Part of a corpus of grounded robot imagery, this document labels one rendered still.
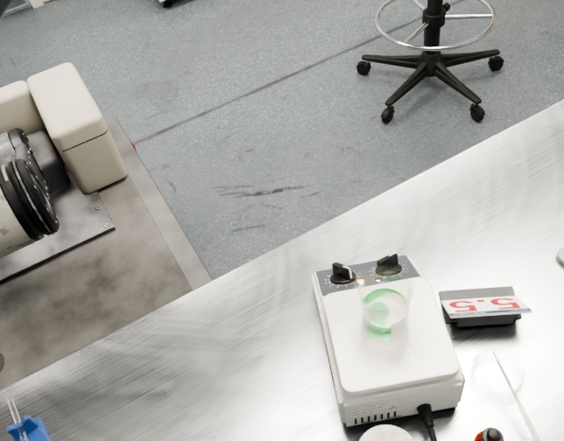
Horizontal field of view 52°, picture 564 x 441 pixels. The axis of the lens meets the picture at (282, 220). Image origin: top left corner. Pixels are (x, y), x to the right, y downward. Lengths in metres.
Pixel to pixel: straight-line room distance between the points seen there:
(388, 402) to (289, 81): 1.89
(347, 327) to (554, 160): 0.46
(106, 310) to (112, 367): 0.56
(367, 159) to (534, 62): 0.81
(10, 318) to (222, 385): 0.79
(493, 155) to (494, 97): 1.35
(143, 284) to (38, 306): 0.24
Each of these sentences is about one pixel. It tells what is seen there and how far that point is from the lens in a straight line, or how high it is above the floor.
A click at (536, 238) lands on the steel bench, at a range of 0.84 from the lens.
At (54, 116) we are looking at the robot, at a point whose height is 0.58.
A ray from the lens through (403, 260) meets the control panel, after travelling 0.75.
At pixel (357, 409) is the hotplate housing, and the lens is 0.63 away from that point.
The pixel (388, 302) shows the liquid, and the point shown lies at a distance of 0.61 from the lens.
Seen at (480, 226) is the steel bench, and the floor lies 0.75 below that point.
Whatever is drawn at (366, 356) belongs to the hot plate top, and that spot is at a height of 0.84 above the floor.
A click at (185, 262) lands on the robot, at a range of 1.34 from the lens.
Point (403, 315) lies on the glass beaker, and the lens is 0.58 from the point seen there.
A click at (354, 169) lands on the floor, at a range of 1.98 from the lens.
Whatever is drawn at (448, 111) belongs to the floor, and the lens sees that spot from 2.21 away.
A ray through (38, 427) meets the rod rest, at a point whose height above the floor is 0.76.
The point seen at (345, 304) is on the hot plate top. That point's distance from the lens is 0.65.
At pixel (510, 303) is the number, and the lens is 0.74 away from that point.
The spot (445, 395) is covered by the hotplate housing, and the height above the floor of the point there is 0.80.
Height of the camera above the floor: 1.38
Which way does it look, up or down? 48 degrees down
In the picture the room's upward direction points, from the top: 11 degrees counter-clockwise
